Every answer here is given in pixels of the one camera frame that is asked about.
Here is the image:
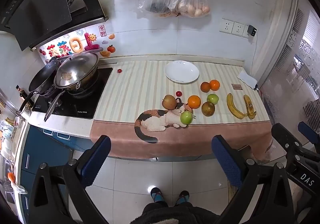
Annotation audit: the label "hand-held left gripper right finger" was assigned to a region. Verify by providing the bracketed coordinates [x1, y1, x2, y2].
[211, 135, 298, 224]

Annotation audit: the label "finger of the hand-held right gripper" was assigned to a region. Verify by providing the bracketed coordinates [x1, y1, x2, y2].
[297, 121, 320, 149]
[271, 124, 304, 164]

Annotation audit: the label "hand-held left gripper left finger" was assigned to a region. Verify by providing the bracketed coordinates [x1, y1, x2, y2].
[27, 135, 112, 224]

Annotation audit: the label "brown apple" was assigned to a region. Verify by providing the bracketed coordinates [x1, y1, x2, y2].
[201, 101, 216, 117]

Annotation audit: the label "red-yellow apple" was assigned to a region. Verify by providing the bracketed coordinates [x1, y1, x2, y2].
[162, 95, 177, 110]

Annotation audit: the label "white ceramic plate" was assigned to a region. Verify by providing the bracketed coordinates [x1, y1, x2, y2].
[164, 60, 200, 84]

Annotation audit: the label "yellow banana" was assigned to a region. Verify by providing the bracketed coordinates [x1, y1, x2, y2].
[226, 93, 248, 119]
[243, 95, 257, 119]

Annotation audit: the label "person's right shoe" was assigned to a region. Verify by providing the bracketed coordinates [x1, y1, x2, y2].
[176, 190, 190, 206]

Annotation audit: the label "person's shoe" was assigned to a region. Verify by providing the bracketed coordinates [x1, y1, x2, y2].
[151, 187, 165, 203]
[176, 190, 190, 206]

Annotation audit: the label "black glass stove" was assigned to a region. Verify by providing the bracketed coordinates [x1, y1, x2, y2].
[32, 67, 113, 119]

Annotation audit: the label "blue kitchen cabinet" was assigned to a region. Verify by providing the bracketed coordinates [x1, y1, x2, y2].
[20, 124, 93, 214]

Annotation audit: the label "person's dark trousers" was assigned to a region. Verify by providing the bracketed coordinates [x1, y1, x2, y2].
[141, 201, 220, 224]

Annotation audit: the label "person's left shoe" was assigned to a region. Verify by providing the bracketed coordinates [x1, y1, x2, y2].
[151, 187, 165, 203]

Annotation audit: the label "white folded cloth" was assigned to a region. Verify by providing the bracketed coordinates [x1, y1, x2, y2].
[237, 69, 258, 90]

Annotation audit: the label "frosted glass sliding door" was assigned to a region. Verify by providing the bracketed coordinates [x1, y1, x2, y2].
[250, 0, 320, 129]

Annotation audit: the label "stainless steel wok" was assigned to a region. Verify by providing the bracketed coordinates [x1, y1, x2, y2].
[44, 63, 100, 122]

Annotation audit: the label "cat printed striped tablecloth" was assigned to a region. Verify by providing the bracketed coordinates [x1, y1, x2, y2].
[89, 60, 273, 161]

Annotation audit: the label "glass wok lid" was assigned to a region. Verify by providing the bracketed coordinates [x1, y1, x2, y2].
[54, 52, 99, 88]

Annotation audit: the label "black frying pan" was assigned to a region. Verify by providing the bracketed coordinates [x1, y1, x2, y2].
[18, 59, 60, 112]

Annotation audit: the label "dark sauce bottle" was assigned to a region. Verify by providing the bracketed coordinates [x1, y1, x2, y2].
[15, 85, 27, 100]

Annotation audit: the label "black range hood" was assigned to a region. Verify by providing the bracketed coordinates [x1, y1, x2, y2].
[0, 0, 109, 52]

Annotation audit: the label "white wall socket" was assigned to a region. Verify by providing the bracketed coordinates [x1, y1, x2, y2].
[242, 24, 253, 38]
[231, 22, 246, 36]
[219, 19, 234, 33]

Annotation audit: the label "colourful wall stickers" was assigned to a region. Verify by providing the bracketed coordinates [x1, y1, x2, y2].
[39, 25, 117, 61]

